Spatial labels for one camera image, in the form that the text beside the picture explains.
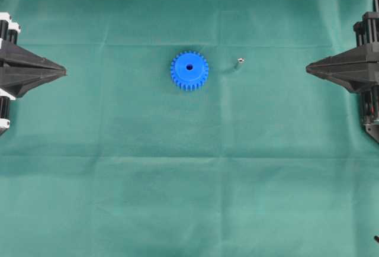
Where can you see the green table cloth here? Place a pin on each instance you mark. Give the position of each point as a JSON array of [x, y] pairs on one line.
[[113, 159]]

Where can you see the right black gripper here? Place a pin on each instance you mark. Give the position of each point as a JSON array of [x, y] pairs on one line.
[[366, 31]]

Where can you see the blue plastic gear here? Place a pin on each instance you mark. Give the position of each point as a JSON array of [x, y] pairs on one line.
[[189, 70]]

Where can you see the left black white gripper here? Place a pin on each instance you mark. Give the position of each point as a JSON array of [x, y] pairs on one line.
[[32, 70]]

